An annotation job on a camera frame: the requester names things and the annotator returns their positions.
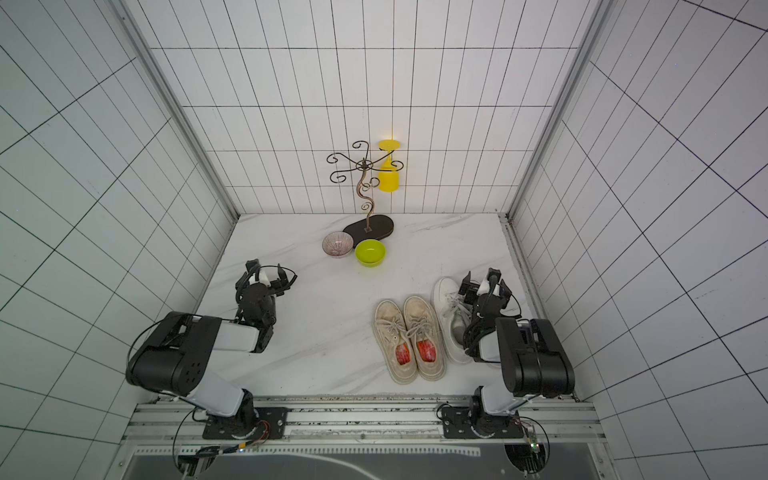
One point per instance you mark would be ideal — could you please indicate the beige lace sneaker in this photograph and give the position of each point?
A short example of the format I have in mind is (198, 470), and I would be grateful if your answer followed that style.
(390, 330)
(422, 323)

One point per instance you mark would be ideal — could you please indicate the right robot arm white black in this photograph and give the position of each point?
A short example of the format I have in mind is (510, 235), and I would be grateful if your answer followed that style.
(482, 322)

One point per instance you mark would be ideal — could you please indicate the green plastic bowl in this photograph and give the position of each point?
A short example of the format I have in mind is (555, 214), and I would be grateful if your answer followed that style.
(370, 252)

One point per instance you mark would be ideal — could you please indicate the aluminium mounting rail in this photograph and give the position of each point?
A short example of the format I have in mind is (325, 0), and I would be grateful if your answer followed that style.
(317, 420)

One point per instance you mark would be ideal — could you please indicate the red insole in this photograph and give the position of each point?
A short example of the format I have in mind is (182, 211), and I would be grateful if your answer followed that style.
(427, 350)
(403, 354)

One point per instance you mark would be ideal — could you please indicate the yellow plastic goblet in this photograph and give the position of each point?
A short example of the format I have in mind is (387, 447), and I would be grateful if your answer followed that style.
(388, 176)

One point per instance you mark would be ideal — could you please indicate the ornate metal cup stand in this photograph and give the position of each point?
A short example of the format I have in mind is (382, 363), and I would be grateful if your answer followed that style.
(373, 226)

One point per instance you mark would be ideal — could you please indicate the white sneaker left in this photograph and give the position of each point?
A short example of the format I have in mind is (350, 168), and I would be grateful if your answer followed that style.
(454, 316)

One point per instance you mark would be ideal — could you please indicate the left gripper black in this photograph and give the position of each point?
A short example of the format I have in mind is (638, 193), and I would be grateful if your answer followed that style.
(281, 284)

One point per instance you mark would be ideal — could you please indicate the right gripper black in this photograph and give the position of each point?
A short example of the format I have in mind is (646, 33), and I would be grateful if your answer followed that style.
(486, 295)

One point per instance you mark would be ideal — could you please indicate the pink glass bowl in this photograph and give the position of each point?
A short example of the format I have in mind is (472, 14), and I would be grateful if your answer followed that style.
(337, 244)

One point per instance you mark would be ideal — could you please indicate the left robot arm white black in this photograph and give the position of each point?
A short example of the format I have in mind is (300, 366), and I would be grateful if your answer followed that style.
(174, 359)

